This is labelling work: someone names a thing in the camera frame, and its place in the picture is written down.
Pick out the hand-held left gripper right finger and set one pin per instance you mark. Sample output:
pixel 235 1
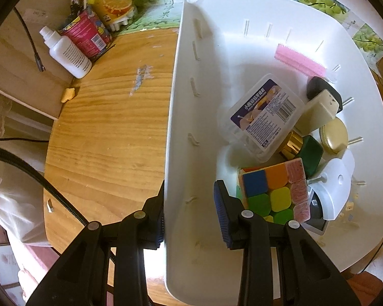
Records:
pixel 221 216

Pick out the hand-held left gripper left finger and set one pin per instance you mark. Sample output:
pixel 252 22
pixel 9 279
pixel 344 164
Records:
pixel 153 223

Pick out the multicoloured puzzle cube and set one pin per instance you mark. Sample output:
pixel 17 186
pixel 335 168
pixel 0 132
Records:
pixel 265 181

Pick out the dark green small object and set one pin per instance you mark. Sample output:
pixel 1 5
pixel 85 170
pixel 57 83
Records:
pixel 312 156

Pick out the clear plastic box with label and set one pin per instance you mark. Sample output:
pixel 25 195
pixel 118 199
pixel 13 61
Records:
pixel 265 111

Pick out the white plastic device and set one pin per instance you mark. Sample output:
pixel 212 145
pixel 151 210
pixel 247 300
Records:
pixel 335 181

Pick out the round gold tin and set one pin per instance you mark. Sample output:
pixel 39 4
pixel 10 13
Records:
pixel 333 132

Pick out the white plastic basket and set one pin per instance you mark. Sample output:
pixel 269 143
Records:
pixel 242 54

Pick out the gold capped bottle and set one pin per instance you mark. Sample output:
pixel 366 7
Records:
pixel 292 145

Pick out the white cloth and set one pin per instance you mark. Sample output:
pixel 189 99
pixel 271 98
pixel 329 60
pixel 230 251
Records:
pixel 16 204

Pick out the cream plastic charger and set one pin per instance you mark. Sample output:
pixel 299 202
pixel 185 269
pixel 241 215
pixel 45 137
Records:
pixel 316 111

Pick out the small yellow object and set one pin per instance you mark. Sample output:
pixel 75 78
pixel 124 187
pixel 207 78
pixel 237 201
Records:
pixel 67 95

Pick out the pink hair roller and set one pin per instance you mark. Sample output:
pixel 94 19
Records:
pixel 300 60

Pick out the white plastic bottle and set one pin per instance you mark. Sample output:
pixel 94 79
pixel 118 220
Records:
pixel 68 54

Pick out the pink patterned can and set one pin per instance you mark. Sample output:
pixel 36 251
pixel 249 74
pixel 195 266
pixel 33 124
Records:
pixel 86 33

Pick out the grape print flattened carton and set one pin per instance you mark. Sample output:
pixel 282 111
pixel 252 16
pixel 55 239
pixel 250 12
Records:
pixel 159 3

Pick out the orange juice carton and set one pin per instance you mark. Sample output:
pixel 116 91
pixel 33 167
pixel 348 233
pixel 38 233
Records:
pixel 115 3

